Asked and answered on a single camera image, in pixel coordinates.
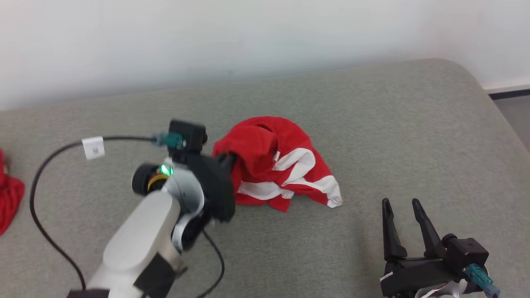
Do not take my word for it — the red garment with white sleeves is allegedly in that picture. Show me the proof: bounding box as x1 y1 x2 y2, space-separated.
0 148 25 236

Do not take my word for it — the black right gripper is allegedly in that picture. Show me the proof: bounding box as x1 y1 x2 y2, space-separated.
380 198 458 298

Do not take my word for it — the thin black cable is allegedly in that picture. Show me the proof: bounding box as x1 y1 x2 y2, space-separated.
30 136 154 292
197 229 226 298

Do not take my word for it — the red garment with white stripes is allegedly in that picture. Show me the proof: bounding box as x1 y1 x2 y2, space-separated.
212 116 343 213

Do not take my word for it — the white cable label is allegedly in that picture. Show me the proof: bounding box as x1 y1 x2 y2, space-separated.
82 136 105 160

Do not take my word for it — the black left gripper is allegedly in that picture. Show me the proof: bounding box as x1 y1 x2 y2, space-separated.
181 151 238 223

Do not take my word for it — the dark wall baseboard strip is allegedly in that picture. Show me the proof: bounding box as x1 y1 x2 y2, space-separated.
489 89 530 100

